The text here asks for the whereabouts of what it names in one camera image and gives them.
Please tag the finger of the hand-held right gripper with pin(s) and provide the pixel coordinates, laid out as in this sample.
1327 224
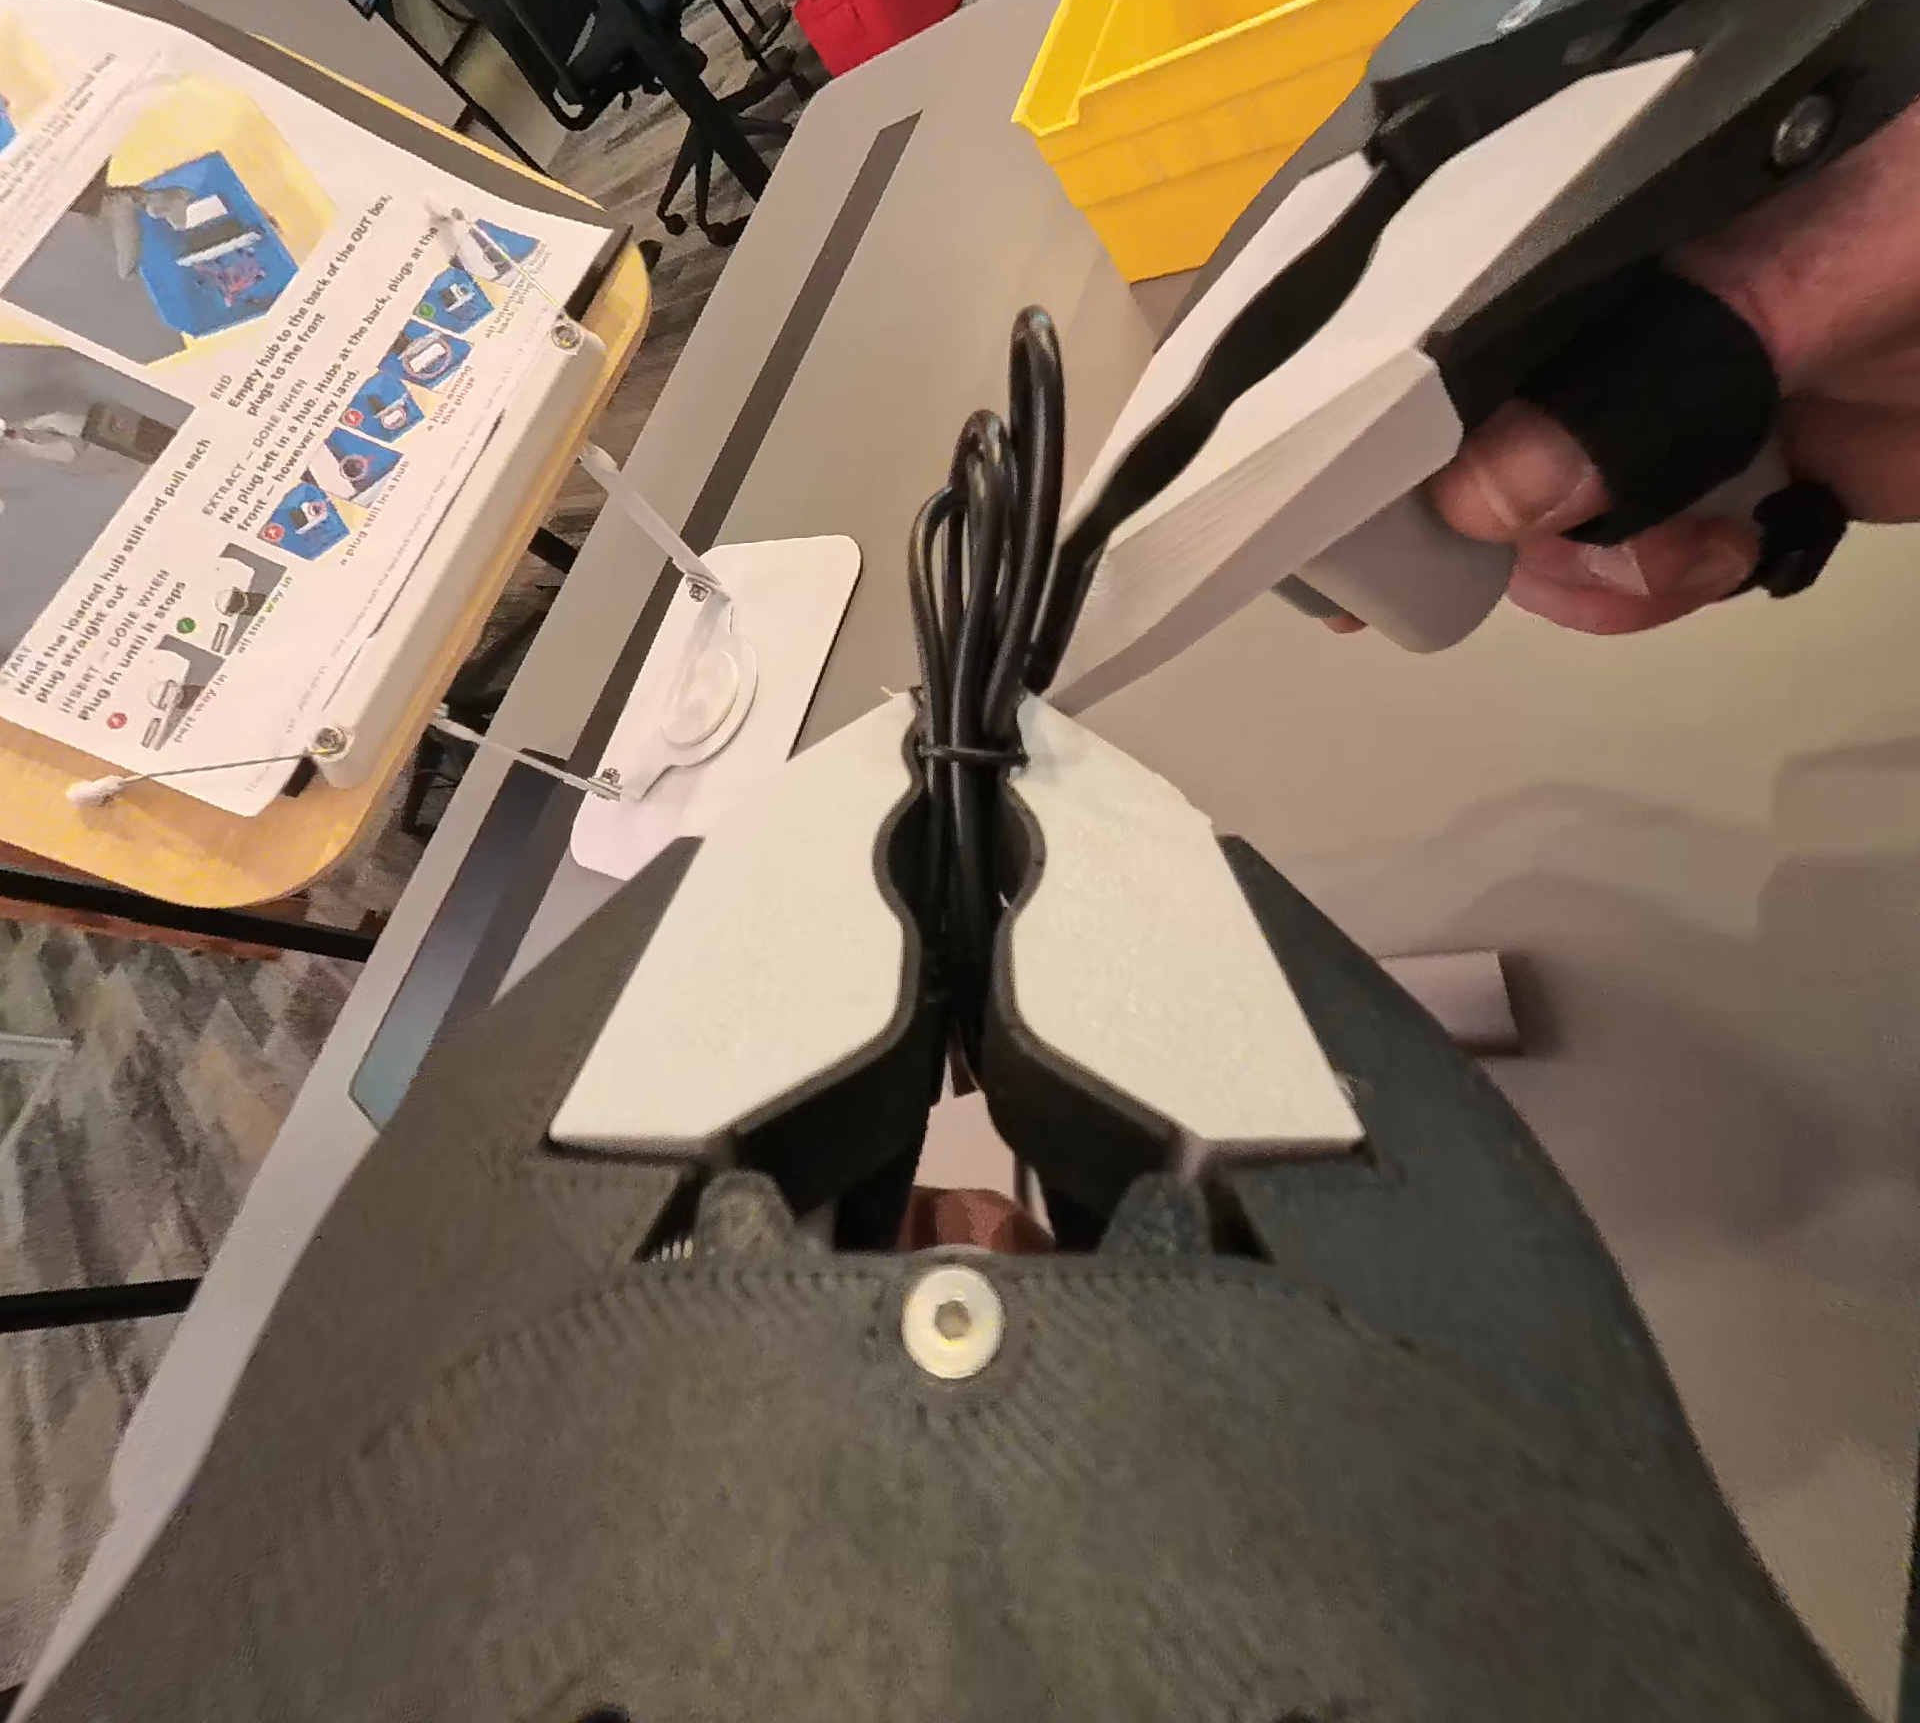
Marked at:
1214 298
1424 252

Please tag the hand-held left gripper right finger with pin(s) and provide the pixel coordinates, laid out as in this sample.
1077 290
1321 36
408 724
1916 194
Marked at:
1171 988

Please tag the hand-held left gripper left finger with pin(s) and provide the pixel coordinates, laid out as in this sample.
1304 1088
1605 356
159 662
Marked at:
750 988

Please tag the yellow plastic bin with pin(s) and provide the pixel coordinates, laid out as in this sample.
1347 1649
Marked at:
1200 28

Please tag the person's right hand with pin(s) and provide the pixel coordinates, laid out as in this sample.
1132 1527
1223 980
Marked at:
1861 328

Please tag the black office chair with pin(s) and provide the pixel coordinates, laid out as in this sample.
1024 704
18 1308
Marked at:
645 12

